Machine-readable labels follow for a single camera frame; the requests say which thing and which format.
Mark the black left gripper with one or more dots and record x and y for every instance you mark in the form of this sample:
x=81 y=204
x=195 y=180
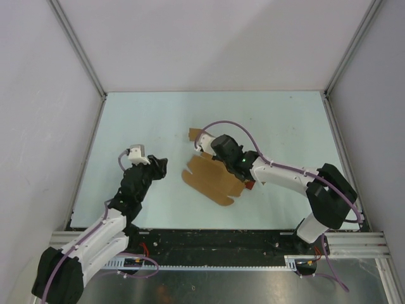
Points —
x=159 y=166

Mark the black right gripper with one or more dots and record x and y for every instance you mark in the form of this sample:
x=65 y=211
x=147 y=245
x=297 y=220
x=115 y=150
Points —
x=216 y=158

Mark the brown cardboard paper box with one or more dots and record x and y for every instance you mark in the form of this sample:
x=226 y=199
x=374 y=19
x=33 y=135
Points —
x=210 y=178

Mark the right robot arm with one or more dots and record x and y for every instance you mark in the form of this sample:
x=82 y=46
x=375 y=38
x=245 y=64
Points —
x=330 y=195

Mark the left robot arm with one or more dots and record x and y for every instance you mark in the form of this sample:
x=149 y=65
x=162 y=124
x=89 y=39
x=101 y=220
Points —
x=63 y=274

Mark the small red packet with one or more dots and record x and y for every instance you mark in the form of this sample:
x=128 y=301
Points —
x=249 y=184

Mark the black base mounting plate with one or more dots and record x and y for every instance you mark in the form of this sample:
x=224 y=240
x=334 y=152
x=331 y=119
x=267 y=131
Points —
x=280 y=241

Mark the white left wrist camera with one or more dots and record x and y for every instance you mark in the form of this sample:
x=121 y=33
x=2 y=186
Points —
x=136 y=155

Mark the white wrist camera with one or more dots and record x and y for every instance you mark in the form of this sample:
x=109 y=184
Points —
x=136 y=155
x=203 y=144

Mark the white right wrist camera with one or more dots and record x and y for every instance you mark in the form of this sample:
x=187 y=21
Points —
x=203 y=144

